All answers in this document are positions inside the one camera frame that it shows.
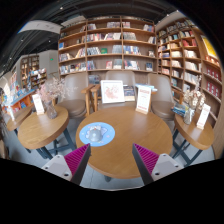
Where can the small white table sign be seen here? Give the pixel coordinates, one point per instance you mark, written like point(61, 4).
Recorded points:
point(38, 104)
point(203, 116)

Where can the white framed picture card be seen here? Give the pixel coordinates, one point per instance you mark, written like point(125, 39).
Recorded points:
point(112, 91)

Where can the dark book stack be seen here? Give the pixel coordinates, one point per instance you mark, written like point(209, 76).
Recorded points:
point(179, 109)

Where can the wide wooden bookshelf unit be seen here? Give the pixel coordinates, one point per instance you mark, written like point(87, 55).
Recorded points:
point(106, 43)

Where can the glass vase pink flowers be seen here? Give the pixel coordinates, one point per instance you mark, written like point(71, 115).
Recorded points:
point(50, 100)

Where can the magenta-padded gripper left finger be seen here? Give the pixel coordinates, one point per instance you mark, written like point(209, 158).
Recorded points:
point(77, 160)

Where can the low colourful book display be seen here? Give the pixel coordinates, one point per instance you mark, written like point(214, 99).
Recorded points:
point(20, 100)

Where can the dark blue book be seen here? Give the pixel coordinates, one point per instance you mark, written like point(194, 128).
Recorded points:
point(129, 92)

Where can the tall wooden bookshelf unit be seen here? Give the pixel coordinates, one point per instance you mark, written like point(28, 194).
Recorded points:
point(186, 53)

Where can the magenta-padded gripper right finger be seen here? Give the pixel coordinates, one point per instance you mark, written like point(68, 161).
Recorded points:
point(146, 160)

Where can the glass vase dried white flowers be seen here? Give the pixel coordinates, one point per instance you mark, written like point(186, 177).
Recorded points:
point(193, 98)

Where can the light blue book stack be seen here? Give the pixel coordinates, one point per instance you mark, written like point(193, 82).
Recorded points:
point(146, 86)

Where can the wooden side table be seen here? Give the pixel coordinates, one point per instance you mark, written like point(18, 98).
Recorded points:
point(20, 118)
point(196, 136)
point(41, 128)

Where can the distant wooden bookshelf unit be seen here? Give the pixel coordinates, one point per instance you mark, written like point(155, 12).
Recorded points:
point(30, 70)

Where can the round light blue mouse pad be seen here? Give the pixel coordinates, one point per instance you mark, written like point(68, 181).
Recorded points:
point(108, 135)

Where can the white ceiling panel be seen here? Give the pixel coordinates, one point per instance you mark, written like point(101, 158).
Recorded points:
point(41, 26)

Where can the white red sign wooden base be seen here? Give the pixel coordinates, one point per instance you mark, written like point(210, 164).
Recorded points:
point(143, 99)

